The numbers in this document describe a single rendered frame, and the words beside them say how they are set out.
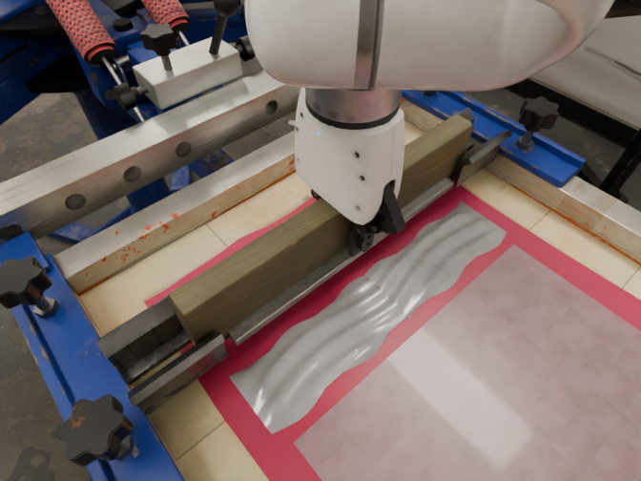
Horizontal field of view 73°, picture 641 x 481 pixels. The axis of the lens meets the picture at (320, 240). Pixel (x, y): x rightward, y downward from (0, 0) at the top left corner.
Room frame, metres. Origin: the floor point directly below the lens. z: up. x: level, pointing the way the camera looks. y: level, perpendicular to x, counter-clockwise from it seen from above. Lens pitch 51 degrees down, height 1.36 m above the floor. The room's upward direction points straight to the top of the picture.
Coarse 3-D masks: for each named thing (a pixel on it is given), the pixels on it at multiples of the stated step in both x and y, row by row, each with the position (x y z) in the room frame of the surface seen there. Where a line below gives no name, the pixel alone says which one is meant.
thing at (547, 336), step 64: (448, 192) 0.41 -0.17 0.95; (384, 256) 0.30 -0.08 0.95; (512, 256) 0.30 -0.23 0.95; (448, 320) 0.22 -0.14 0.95; (512, 320) 0.22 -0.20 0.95; (576, 320) 0.22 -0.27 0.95; (640, 320) 0.22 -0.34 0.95; (512, 384) 0.15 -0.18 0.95; (576, 384) 0.15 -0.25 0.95; (640, 384) 0.15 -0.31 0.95; (576, 448) 0.09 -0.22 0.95; (640, 448) 0.09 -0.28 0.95
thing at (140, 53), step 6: (138, 48) 0.62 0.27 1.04; (144, 48) 0.62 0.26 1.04; (132, 54) 0.60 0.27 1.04; (138, 54) 0.60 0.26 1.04; (144, 54) 0.60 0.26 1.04; (150, 54) 0.60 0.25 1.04; (132, 60) 0.60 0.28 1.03; (138, 60) 0.59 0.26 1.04; (144, 60) 0.59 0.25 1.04; (132, 66) 0.61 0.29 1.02; (210, 90) 0.51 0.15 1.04; (198, 96) 0.50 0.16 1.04; (180, 102) 0.50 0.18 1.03; (186, 102) 0.49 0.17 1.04; (168, 108) 0.54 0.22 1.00
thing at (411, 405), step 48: (240, 240) 0.33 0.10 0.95; (336, 288) 0.26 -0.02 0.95; (336, 384) 0.15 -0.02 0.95; (384, 384) 0.15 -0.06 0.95; (432, 384) 0.15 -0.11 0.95; (480, 384) 0.15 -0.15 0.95; (240, 432) 0.11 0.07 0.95; (288, 432) 0.11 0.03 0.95; (336, 432) 0.11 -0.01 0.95; (384, 432) 0.11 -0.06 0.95; (432, 432) 0.11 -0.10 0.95; (480, 432) 0.11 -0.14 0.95; (528, 432) 0.11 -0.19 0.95; (288, 480) 0.07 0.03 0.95; (336, 480) 0.07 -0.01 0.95; (384, 480) 0.07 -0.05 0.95; (432, 480) 0.07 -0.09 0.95; (480, 480) 0.07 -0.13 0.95; (528, 480) 0.07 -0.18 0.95; (576, 480) 0.07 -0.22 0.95
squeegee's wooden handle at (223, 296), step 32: (448, 128) 0.41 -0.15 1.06; (416, 160) 0.35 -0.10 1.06; (448, 160) 0.39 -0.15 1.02; (416, 192) 0.36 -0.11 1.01; (288, 224) 0.26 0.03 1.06; (320, 224) 0.26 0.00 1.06; (352, 224) 0.29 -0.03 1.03; (256, 256) 0.22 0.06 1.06; (288, 256) 0.23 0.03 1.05; (320, 256) 0.26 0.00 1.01; (192, 288) 0.19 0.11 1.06; (224, 288) 0.19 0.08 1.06; (256, 288) 0.21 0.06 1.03; (288, 288) 0.23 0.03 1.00; (192, 320) 0.17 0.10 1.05; (224, 320) 0.18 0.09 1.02
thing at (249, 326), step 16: (432, 192) 0.37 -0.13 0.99; (416, 208) 0.34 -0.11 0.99; (336, 256) 0.27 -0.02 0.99; (320, 272) 0.25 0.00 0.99; (336, 272) 0.26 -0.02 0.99; (304, 288) 0.23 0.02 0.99; (272, 304) 0.21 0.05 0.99; (288, 304) 0.22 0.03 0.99; (256, 320) 0.20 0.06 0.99; (272, 320) 0.20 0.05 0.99; (240, 336) 0.18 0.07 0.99
